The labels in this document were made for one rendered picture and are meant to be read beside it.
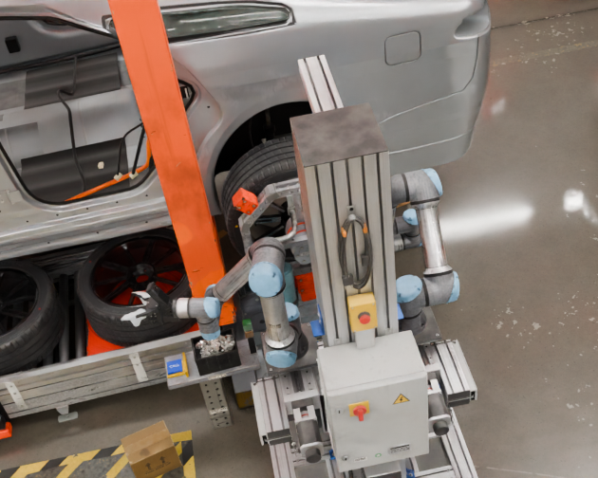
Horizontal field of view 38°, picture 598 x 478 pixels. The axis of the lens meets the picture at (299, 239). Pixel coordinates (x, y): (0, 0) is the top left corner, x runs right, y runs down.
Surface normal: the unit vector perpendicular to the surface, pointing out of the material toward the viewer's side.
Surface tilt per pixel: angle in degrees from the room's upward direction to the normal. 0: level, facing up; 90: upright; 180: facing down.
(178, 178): 90
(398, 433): 90
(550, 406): 0
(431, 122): 90
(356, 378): 0
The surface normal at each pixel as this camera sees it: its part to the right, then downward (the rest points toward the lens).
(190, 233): 0.20, 0.66
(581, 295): -0.11, -0.72
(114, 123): 0.10, 0.12
